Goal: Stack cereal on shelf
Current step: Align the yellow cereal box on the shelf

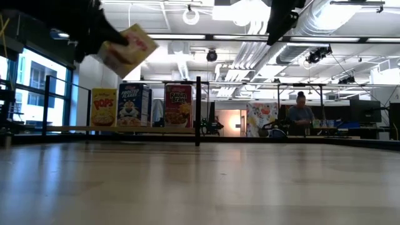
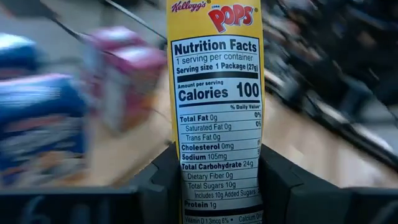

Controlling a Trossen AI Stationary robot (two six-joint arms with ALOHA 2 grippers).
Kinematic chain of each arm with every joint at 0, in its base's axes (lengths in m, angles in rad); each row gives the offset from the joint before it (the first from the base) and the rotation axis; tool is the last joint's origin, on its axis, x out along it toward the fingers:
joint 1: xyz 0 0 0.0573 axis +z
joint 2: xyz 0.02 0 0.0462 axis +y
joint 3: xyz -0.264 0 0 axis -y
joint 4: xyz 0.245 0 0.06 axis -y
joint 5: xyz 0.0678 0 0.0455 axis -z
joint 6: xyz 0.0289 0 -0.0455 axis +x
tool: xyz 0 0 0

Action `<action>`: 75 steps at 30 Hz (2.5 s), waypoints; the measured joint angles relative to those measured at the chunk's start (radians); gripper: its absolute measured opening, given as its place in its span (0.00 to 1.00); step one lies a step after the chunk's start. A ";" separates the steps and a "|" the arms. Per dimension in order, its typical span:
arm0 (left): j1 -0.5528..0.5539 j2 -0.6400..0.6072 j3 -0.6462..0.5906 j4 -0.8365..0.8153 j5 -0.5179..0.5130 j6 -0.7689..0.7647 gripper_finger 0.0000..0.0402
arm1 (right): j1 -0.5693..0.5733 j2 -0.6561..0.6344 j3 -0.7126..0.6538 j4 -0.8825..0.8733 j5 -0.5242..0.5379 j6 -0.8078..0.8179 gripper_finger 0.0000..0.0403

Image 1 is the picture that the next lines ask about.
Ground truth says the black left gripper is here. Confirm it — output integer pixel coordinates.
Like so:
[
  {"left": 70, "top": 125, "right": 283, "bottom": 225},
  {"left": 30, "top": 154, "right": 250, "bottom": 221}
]
[{"left": 74, "top": 9, "right": 129, "bottom": 63}]

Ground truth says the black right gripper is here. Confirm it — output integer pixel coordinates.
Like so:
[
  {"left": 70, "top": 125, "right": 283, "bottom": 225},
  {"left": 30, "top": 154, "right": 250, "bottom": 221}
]
[{"left": 267, "top": 0, "right": 306, "bottom": 46}]

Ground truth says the yellow Corn Pops cereal box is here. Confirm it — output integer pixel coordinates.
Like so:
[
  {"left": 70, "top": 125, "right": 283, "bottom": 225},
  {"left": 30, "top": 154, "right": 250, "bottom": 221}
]
[
  {"left": 90, "top": 87, "right": 118, "bottom": 128},
  {"left": 96, "top": 23, "right": 159, "bottom": 79}
]

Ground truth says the pink Raisin Bran cereal box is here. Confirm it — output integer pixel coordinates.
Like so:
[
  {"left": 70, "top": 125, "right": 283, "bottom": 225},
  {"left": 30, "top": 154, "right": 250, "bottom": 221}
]
[{"left": 164, "top": 83, "right": 194, "bottom": 128}]

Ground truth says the long ceiling light bar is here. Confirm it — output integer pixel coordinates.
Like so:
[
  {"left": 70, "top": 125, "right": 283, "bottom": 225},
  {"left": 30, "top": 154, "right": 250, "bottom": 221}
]
[{"left": 49, "top": 31, "right": 400, "bottom": 44}]

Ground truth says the black round ceiling spotlight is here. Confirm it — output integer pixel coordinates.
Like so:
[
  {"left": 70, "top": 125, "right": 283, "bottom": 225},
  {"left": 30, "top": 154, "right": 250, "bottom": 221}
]
[{"left": 206, "top": 49, "right": 219, "bottom": 63}]

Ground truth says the person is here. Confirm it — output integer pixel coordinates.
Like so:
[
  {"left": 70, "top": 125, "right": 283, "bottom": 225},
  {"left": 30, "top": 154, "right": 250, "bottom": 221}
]
[{"left": 286, "top": 91, "right": 316, "bottom": 137}]

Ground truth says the large bright window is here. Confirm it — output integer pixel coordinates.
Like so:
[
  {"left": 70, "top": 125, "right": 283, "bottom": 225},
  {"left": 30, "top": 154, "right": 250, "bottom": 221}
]
[{"left": 0, "top": 46, "right": 74, "bottom": 128}]

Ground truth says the colourful floral panel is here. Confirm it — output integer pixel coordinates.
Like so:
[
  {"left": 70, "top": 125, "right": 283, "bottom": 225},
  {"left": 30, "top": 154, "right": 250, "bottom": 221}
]
[{"left": 246, "top": 101, "right": 279, "bottom": 138}]

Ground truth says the black and blue floor machine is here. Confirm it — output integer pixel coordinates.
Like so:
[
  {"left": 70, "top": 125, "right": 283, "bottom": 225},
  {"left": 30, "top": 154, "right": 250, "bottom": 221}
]
[{"left": 258, "top": 119, "right": 288, "bottom": 139}]

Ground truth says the black computer monitor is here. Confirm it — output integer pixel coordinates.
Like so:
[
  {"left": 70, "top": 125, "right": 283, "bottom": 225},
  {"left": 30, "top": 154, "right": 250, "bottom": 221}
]
[
  {"left": 349, "top": 99, "right": 383, "bottom": 124},
  {"left": 388, "top": 102, "right": 400, "bottom": 141}
]

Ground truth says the small black background machine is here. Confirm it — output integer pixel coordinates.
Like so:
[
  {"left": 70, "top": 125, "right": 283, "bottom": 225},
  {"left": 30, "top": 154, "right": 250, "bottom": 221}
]
[{"left": 199, "top": 109, "right": 225, "bottom": 137}]

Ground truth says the silver ventilation duct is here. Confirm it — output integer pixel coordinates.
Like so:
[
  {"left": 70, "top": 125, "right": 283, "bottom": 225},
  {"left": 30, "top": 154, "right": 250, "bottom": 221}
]
[{"left": 276, "top": 0, "right": 360, "bottom": 65}]

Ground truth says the black ceiling camera rig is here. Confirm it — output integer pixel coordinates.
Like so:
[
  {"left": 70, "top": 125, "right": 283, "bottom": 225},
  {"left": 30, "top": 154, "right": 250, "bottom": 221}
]
[{"left": 305, "top": 46, "right": 333, "bottom": 65}]

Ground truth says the black background metal frame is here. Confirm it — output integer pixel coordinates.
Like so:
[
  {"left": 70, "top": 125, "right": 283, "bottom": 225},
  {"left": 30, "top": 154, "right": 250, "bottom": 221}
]
[{"left": 276, "top": 82, "right": 326, "bottom": 121}]

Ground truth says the white ceiling ring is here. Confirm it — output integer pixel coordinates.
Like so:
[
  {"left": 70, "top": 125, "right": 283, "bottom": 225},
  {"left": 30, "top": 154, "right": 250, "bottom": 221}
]
[{"left": 182, "top": 7, "right": 201, "bottom": 26}]

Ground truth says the wooden shelf with black frame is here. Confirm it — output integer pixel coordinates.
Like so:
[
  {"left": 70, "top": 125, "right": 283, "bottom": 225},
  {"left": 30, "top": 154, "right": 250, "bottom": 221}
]
[{"left": 41, "top": 74, "right": 211, "bottom": 147}]

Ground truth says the black table border rail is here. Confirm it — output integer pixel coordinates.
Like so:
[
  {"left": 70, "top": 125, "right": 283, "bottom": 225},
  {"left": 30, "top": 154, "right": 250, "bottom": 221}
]
[{"left": 0, "top": 132, "right": 400, "bottom": 151}]

